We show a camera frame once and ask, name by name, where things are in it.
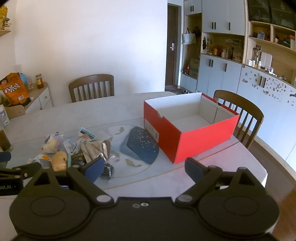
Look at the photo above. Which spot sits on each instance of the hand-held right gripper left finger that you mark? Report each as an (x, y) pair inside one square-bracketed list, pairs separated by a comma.
[(93, 170)]

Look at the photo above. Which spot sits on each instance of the glass of dark liquid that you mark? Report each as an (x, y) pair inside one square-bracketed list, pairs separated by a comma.
[(4, 140)]

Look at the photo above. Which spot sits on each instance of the black gold snack packet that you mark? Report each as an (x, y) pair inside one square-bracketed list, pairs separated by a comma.
[(78, 158)]

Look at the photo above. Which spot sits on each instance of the clear plastic bottle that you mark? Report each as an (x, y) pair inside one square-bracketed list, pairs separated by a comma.
[(30, 83)]

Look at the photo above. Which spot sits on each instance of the white marble desktop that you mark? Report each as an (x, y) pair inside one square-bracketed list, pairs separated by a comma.
[(92, 111)]

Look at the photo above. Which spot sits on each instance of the dark hanging bag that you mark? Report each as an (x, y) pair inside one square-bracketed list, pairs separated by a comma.
[(197, 31)]

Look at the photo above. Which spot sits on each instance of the wooden wall shelf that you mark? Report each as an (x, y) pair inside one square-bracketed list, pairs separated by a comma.
[(4, 33)]

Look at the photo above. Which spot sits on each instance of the pair of shoes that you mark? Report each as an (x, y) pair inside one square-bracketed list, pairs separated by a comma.
[(184, 91)]

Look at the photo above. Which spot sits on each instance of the brown wooden chair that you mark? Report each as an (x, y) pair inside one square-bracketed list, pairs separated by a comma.
[(242, 102), (92, 79)]

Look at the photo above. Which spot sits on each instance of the white canister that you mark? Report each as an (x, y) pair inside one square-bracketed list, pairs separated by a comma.
[(267, 60)]

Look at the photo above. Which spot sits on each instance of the orange snack bag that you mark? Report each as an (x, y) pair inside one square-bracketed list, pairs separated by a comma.
[(13, 90)]

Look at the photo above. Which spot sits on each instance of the dark brown door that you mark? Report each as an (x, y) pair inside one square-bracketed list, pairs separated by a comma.
[(171, 46)]

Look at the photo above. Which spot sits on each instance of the grey tote bag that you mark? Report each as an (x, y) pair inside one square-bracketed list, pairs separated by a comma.
[(188, 38)]

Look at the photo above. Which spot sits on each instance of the orange bottle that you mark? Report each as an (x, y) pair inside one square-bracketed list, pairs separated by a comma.
[(215, 51)]

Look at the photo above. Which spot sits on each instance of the red bottle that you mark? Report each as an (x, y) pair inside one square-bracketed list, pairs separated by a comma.
[(186, 69)]

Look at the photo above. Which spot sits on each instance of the red cardboard box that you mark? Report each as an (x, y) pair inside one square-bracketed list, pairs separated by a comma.
[(198, 143)]

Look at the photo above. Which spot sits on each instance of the brown cardboard box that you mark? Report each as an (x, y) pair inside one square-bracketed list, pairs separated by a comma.
[(15, 111)]

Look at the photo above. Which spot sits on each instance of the white bread packet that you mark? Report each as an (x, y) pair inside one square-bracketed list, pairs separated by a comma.
[(52, 143)]

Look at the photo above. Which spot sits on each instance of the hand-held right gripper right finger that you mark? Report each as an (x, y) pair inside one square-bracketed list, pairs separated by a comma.
[(194, 169)]

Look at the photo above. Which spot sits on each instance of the blue white packet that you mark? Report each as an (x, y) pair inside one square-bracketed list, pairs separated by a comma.
[(86, 133)]

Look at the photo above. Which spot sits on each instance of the tan plush dog toy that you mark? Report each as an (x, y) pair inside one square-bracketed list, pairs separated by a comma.
[(59, 161)]

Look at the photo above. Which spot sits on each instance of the white pouch with orange cap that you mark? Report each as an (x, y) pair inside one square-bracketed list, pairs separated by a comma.
[(72, 146)]

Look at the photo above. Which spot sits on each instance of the printed white cup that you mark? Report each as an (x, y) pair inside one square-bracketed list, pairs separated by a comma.
[(3, 117)]

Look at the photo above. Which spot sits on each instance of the white wood wall cabinet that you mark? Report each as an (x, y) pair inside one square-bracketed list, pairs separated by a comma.
[(219, 71)]

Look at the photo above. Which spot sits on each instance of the light blue round object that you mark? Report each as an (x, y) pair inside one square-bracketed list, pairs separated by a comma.
[(23, 79)]

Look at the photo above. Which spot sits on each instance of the white orange snack packet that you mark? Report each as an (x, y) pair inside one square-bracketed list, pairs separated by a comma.
[(40, 159)]

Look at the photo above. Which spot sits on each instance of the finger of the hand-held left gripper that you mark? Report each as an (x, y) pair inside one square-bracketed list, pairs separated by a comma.
[(5, 157), (27, 170)]

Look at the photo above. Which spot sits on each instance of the sauce jar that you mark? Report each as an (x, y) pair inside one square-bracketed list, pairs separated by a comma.
[(39, 81)]

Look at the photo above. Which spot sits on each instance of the printed cardboard carton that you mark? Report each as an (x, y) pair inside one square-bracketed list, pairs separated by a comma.
[(194, 68)]

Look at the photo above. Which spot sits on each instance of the yellow ornament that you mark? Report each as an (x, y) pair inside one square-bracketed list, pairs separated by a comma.
[(3, 16)]

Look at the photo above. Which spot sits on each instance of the silver foil wrapper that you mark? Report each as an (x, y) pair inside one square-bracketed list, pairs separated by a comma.
[(94, 148)]

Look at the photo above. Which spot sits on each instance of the small black foil packet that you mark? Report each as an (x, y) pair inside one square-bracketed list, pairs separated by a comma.
[(107, 172)]

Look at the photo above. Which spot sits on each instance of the clear glass jar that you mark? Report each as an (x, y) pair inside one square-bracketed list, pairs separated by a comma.
[(256, 56)]

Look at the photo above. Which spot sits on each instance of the white side cabinet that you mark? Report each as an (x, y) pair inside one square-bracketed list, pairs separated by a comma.
[(42, 99)]

